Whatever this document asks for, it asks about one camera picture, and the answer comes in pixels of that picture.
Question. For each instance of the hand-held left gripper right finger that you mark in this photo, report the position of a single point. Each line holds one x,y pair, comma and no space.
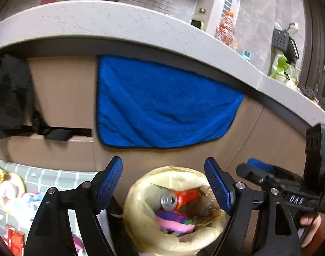
217,184

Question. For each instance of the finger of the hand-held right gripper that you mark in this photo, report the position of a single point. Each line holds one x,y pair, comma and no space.
247,172
259,165

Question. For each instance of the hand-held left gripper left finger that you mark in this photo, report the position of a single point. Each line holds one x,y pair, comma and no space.
112,182

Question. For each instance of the bin with yellow bag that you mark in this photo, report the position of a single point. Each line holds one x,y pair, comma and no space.
151,236

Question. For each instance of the pink panda wrapper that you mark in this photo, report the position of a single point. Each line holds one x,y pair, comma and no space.
76,245

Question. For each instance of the round yellow-rimmed pad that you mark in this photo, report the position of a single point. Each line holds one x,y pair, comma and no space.
9,192

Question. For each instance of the person's right hand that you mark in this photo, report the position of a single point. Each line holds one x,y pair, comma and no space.
311,229

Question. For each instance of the brown plastic wrapper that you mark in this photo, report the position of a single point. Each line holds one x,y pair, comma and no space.
208,206

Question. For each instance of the red drink can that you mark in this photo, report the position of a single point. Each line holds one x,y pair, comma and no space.
184,198

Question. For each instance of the pink purple wrapper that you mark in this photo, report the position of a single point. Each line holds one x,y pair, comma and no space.
173,221

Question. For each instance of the grey grid mat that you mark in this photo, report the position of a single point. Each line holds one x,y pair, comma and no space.
48,176

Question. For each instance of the dark dried bunch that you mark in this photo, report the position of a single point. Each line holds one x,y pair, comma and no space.
307,93

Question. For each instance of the light blue pink wrapper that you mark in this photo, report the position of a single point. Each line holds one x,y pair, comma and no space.
32,205

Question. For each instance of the blue towel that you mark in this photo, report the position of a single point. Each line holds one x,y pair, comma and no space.
162,104

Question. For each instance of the green leafy bag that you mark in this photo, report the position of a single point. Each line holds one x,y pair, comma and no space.
282,68

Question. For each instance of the small teal box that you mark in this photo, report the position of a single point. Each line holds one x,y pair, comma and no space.
246,55

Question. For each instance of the red packet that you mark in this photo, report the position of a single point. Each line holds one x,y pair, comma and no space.
14,241

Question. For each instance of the black perforated holder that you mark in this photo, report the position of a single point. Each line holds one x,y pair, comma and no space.
281,40

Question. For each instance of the black cloth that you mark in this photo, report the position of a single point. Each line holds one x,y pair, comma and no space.
8,96

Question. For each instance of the white mug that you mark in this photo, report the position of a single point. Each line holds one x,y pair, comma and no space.
293,28

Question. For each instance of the orange candy jar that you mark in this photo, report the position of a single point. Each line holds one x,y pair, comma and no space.
226,29

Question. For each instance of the bottle with gold cap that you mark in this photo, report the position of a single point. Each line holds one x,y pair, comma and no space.
198,21

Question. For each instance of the white vented door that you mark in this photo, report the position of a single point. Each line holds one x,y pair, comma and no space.
226,2

